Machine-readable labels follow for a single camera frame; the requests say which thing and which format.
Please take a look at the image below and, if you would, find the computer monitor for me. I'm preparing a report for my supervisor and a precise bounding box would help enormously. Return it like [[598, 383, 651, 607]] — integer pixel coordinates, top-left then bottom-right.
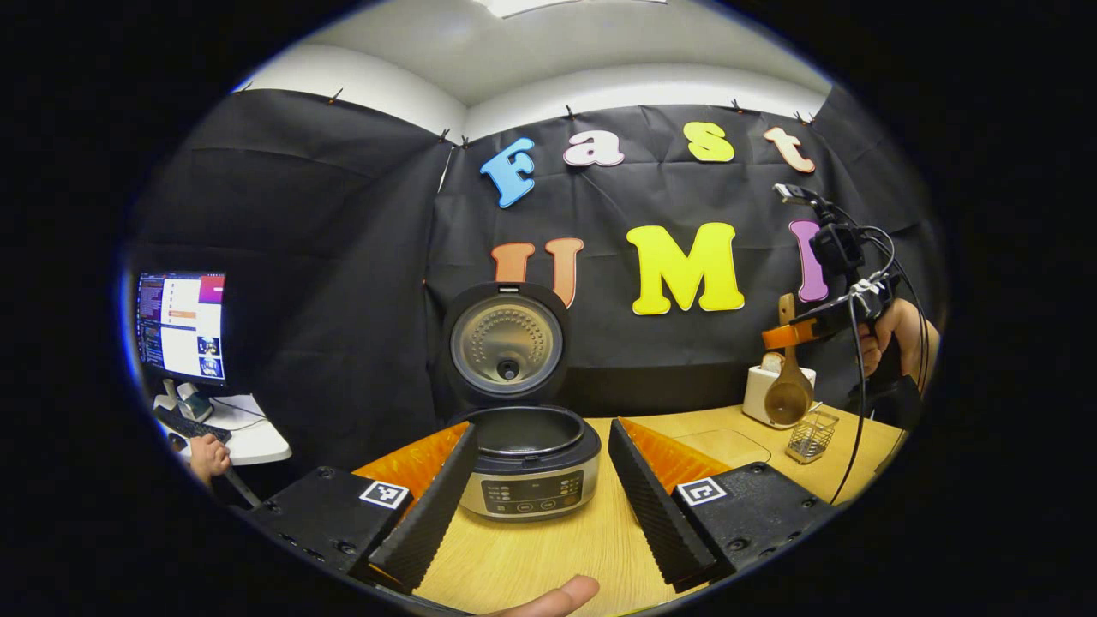
[[135, 272, 228, 388]]

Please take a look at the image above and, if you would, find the clear plastic rice box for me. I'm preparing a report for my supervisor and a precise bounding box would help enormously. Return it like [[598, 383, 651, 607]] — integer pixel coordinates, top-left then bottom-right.
[[673, 427, 772, 472]]

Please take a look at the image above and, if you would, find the clear wire chopstick holder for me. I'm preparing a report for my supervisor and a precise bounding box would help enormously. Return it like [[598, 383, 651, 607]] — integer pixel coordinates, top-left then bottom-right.
[[786, 411, 840, 465]]

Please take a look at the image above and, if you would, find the wooden spoon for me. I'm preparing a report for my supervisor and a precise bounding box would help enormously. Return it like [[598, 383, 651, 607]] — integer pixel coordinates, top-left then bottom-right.
[[763, 293, 815, 427]]

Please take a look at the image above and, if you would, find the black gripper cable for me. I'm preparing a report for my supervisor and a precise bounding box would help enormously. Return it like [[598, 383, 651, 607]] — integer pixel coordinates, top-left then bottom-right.
[[827, 201, 931, 506]]

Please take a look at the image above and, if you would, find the black backdrop cloth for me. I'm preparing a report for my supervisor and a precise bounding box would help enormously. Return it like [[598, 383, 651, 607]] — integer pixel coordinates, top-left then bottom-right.
[[124, 86, 948, 472]]

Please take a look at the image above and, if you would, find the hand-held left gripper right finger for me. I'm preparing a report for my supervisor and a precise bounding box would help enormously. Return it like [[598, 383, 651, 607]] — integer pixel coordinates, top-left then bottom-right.
[[607, 417, 836, 594]]

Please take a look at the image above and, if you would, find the black keyboard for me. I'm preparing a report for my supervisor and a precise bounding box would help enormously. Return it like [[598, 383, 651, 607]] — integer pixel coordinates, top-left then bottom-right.
[[154, 404, 232, 444]]

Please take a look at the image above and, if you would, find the silver black rice cooker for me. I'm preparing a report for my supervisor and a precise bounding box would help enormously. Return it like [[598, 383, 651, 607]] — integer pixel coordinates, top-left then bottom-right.
[[441, 281, 602, 522]]

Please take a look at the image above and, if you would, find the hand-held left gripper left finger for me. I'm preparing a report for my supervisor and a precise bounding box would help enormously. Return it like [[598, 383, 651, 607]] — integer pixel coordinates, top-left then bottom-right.
[[231, 420, 479, 594]]

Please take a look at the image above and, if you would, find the white toaster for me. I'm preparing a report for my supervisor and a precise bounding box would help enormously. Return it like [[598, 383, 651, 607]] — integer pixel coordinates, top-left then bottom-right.
[[742, 351, 818, 429]]

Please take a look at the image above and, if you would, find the ceiling light panel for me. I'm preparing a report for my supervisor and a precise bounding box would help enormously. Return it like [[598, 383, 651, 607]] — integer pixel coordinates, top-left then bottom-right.
[[476, 0, 669, 18]]

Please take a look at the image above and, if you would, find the small grey desk device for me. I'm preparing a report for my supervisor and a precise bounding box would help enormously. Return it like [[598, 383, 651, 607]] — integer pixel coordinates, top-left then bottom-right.
[[163, 380, 213, 422]]

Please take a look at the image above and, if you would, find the white side table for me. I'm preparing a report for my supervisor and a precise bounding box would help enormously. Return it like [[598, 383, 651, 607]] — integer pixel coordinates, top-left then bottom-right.
[[153, 392, 292, 508]]

